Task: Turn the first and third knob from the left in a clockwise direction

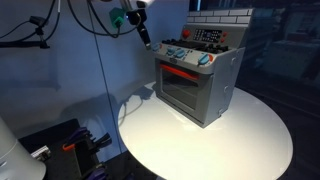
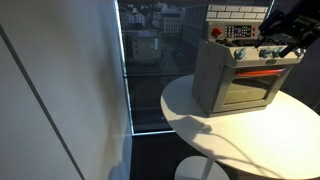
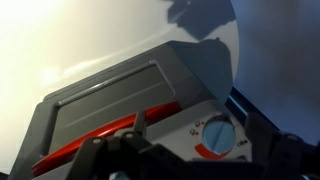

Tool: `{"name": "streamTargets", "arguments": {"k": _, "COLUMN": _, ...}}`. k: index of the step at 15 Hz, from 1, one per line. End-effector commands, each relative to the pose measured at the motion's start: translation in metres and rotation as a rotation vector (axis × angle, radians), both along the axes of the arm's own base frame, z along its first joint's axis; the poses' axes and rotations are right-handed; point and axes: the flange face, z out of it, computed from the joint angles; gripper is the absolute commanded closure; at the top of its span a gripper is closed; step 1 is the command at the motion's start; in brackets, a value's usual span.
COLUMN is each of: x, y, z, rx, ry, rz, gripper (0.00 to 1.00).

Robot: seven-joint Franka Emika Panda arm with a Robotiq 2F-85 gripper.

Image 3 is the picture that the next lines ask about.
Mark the blue stove knob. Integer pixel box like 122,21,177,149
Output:
201,116,237,155

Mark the grey toy stove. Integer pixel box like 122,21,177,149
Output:
8,38,254,180

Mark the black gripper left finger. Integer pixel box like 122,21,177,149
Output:
71,111,188,180

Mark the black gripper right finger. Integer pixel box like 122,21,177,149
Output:
244,111,320,180

